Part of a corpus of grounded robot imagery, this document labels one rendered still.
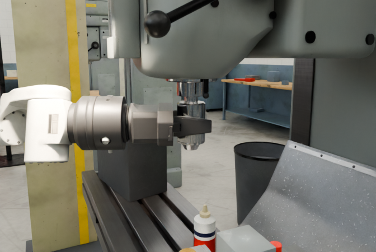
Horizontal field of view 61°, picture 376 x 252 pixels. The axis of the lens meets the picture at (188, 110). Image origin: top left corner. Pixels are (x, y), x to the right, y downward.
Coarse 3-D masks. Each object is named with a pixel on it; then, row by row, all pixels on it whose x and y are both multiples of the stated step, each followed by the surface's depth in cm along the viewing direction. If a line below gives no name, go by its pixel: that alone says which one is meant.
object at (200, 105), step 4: (180, 104) 51; (184, 104) 50; (188, 104) 50; (192, 104) 50; (196, 104) 50; (200, 104) 51; (204, 104) 51; (180, 108) 51; (184, 108) 50; (188, 108) 50; (192, 108) 50; (196, 108) 50; (200, 108) 51; (204, 108) 51
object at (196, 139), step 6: (180, 114) 51; (186, 114) 50; (192, 114) 50; (198, 114) 50; (204, 114) 52; (180, 138) 52; (186, 138) 51; (192, 138) 51; (198, 138) 51; (204, 138) 53; (186, 144) 51; (192, 144) 51; (198, 144) 51
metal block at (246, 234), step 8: (224, 232) 42; (232, 232) 42; (240, 232) 42; (248, 232) 42; (256, 232) 42; (224, 240) 41; (232, 240) 41; (240, 240) 41; (248, 240) 41; (256, 240) 41; (264, 240) 41; (224, 248) 41; (232, 248) 39; (240, 248) 39; (248, 248) 39; (256, 248) 39; (264, 248) 39; (272, 248) 39
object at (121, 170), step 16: (128, 144) 80; (144, 144) 83; (112, 160) 89; (128, 160) 81; (144, 160) 84; (160, 160) 87; (112, 176) 90; (128, 176) 82; (144, 176) 85; (160, 176) 88; (128, 192) 83; (144, 192) 85; (160, 192) 88
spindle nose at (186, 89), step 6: (180, 84) 50; (186, 84) 49; (192, 84) 49; (198, 84) 50; (180, 90) 50; (186, 90) 50; (192, 90) 50; (198, 90) 50; (186, 96) 50; (192, 96) 50; (198, 96) 50
